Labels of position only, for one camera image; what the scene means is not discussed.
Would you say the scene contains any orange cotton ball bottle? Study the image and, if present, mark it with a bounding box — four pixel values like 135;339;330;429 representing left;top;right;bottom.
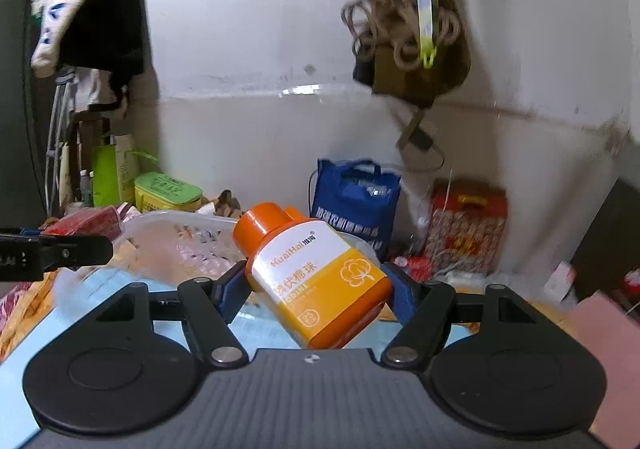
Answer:
232;203;393;349

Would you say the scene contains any pink folded blanket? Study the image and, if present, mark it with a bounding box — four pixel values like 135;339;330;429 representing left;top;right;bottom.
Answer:
566;293;640;448

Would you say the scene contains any red patterned gift box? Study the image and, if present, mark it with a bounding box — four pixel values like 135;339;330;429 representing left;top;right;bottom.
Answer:
423;178;509;276

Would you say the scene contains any green shopping bag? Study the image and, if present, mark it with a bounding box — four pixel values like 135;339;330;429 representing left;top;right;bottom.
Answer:
92;135;157;207

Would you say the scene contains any clear plastic basket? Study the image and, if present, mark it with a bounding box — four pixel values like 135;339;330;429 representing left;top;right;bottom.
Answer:
53;210;245;311

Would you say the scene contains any green yellow box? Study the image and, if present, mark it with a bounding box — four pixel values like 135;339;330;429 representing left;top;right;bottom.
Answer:
134;172;203;213

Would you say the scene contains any grey cabinet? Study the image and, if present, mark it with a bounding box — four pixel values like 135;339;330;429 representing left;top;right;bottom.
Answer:
1;0;46;229

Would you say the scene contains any dark headboard panel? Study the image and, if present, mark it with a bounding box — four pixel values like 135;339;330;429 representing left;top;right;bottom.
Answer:
570;178;639;301

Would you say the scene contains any metal crutch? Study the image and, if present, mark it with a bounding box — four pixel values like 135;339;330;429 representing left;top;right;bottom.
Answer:
44;68;77;217

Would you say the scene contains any blue tote bag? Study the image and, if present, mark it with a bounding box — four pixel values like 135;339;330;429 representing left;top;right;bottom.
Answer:
309;158;401;257

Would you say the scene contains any black power adapter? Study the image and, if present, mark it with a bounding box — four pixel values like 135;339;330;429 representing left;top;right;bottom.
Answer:
396;109;446;174

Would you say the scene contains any white black hanging jacket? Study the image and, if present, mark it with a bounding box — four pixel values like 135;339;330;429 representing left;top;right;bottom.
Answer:
32;0;148;112

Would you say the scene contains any brown hanging bag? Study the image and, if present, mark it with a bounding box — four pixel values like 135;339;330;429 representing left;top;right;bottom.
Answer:
341;0;471;109

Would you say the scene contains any beige coiled rope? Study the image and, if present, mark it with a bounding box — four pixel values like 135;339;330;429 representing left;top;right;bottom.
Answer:
340;0;462;73

